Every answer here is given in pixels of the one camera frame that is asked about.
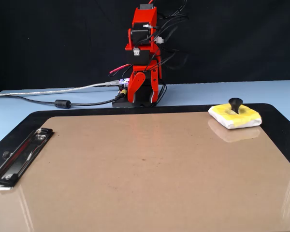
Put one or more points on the black rectangular desk mat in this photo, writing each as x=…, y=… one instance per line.
x=159, y=109

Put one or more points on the yellow sponge with black knob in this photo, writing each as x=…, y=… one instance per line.
x=244, y=118

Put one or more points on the brown hardboard clipboard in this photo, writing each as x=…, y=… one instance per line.
x=87, y=193

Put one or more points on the black backdrop curtain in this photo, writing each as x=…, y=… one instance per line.
x=38, y=36

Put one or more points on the black robot base controller board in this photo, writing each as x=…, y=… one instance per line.
x=123, y=104

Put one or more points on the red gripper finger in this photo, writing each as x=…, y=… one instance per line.
x=135, y=87
x=154, y=87

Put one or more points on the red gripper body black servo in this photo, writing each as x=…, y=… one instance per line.
x=147, y=68

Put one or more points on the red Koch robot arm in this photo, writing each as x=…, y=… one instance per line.
x=142, y=19

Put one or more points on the black metal clip bar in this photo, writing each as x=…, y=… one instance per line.
x=19, y=157

